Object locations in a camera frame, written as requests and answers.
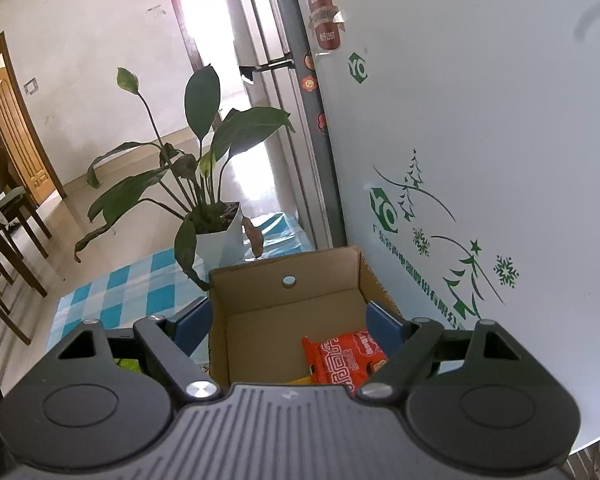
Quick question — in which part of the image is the white refrigerator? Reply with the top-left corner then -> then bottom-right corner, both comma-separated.
239,0 -> 600,457

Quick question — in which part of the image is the black fridge door handle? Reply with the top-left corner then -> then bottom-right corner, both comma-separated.
238,57 -> 296,85

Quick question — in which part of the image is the green leafy plant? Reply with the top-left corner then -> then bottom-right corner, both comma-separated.
73,65 -> 297,292

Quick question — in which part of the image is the cardboard box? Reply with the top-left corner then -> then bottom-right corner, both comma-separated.
207,245 -> 417,387

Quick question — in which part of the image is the red fridge sticker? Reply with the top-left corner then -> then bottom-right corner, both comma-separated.
307,0 -> 345,54

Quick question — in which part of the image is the wooden door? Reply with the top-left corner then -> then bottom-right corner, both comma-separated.
0,31 -> 67,207

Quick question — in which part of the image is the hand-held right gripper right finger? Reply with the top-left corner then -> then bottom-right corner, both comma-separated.
356,301 -> 524,402

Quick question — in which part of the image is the green snack packet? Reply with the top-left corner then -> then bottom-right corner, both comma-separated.
111,356 -> 144,374

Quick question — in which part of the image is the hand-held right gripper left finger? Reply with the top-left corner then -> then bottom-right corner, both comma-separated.
55,296 -> 224,402

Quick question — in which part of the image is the red snack packet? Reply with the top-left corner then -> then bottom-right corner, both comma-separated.
300,329 -> 389,399

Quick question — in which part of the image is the white plant pot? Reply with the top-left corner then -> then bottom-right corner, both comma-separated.
192,201 -> 246,272

